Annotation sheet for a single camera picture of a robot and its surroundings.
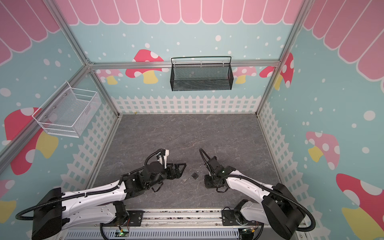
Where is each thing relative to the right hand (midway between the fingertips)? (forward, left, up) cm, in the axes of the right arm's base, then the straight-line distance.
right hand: (206, 183), depth 85 cm
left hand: (+3, +14, +13) cm, 19 cm away
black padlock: (+5, +6, -1) cm, 8 cm away
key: (+2, +12, -1) cm, 13 cm away
